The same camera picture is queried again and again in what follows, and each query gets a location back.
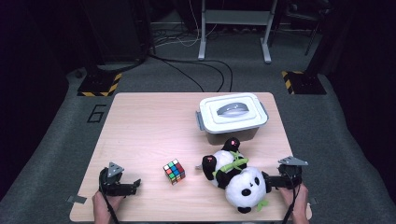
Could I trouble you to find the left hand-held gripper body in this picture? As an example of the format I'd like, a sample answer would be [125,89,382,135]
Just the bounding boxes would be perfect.
[98,161,133,198]

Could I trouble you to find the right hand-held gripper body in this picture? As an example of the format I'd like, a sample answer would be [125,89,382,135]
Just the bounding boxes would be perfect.
[277,156,309,190]

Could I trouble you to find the panda plush toy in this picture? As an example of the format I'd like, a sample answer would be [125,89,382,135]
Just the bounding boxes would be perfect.
[201,136,273,215]

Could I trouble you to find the translucent grey storage box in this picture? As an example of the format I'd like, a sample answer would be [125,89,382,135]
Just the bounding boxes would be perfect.
[195,102,270,147]

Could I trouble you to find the white box lid grey handle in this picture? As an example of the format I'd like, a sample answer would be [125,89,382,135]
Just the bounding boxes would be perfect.
[198,91,269,135]

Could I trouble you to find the person's left hand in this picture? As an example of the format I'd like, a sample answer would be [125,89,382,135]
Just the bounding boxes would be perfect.
[92,189,124,224]

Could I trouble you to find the person's right hand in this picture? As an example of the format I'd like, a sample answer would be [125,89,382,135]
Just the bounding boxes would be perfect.
[278,183,310,224]

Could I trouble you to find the multicoloured puzzle cube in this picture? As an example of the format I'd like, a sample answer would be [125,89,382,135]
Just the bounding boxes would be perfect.
[163,159,187,186]

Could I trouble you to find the dark curtain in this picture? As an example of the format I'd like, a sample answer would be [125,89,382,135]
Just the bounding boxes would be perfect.
[312,0,396,190]
[0,0,94,202]

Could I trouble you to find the dark cabinet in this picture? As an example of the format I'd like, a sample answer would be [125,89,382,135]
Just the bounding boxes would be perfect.
[78,0,154,68]

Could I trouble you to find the black chair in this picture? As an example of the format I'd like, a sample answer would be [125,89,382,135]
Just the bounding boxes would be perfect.
[274,0,332,57]

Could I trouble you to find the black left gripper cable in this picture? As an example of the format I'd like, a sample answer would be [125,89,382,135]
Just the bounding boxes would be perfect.
[98,178,121,224]

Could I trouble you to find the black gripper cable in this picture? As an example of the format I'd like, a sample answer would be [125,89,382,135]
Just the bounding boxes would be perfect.
[281,172,304,224]
[98,178,121,224]

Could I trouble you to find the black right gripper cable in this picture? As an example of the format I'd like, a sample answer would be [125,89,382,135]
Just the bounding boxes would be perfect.
[281,172,304,224]

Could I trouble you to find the black yellow striped base plate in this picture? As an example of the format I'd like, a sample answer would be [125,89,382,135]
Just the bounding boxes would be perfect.
[281,70,328,96]
[77,72,123,98]

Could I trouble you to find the black floor cable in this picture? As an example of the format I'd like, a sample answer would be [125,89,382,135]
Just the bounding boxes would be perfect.
[148,54,205,93]
[162,58,234,93]

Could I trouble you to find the white floor cables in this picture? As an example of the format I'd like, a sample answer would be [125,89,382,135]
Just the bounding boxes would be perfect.
[151,0,219,49]

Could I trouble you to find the white metal stand frame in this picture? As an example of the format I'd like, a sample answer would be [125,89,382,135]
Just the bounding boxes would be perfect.
[197,0,279,65]

